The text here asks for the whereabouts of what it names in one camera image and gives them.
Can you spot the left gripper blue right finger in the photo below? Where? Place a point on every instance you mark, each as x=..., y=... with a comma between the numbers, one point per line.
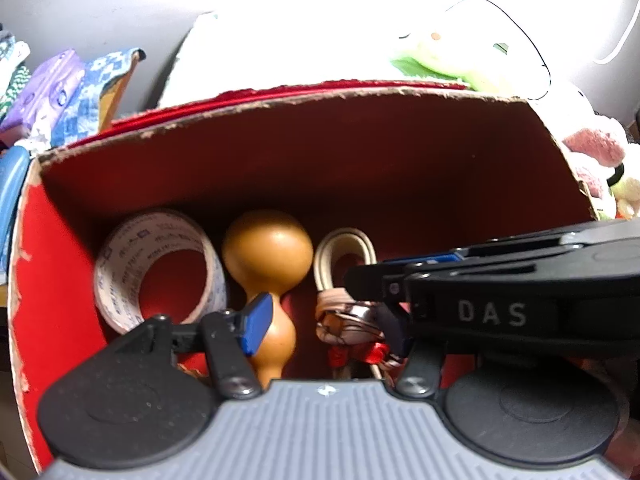
x=419, y=377

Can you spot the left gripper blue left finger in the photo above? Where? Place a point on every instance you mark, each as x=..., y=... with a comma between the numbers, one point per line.
x=230, y=339

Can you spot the wooden gourd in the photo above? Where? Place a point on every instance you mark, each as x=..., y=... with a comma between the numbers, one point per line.
x=269, y=251

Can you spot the roll of printed tape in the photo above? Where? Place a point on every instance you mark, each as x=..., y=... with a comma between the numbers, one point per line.
x=160, y=259

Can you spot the brown pine cone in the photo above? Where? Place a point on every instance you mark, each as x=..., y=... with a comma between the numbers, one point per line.
x=193, y=372

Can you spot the pink plush toy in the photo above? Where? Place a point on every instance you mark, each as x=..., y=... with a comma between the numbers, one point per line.
x=595, y=149

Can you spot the red cardboard box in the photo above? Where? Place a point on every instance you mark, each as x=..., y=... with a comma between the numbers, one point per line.
x=418, y=168

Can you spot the blue checkered cloth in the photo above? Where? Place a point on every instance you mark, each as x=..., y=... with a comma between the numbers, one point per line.
x=82, y=117

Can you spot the light green frog plush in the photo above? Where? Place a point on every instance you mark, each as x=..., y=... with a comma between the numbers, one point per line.
x=459, y=53

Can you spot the white pillow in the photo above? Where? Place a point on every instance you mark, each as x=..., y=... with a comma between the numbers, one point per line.
x=220, y=54

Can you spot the pile of folded clothes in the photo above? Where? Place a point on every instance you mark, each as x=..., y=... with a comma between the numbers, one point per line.
x=14, y=74

